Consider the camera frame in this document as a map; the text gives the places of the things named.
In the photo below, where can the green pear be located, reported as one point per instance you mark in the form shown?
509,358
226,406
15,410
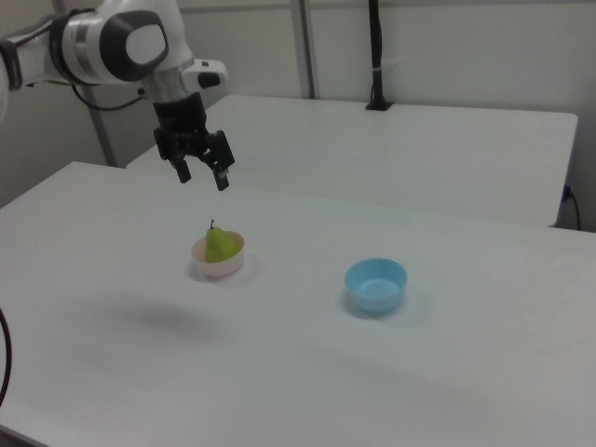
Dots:
216,247

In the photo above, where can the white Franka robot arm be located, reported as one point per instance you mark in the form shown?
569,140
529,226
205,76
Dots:
84,42

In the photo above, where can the blue plastic bowl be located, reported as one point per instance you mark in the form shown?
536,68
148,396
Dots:
372,298

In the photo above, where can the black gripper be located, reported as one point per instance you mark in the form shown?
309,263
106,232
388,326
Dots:
181,121

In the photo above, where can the blue wall plug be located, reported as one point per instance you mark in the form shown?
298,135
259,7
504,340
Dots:
567,192

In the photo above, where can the pink plastic bowl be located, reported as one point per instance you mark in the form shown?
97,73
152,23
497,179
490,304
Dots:
219,271

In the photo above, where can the gray partition frame post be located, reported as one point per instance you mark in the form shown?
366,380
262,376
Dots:
305,46
104,139

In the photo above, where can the black pole with clamp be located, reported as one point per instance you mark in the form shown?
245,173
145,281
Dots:
376,46

